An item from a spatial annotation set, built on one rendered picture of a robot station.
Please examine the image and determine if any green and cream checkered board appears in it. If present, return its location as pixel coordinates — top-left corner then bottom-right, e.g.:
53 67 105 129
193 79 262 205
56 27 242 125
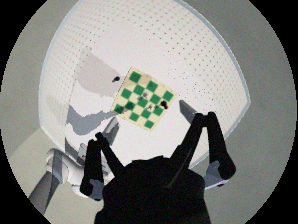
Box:
110 66 178 132

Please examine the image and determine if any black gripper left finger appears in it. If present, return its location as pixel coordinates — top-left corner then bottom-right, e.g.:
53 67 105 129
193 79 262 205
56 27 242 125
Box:
79 116 138 201

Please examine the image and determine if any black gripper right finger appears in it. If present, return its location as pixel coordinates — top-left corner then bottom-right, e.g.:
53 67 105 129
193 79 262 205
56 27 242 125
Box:
154 100 236 190

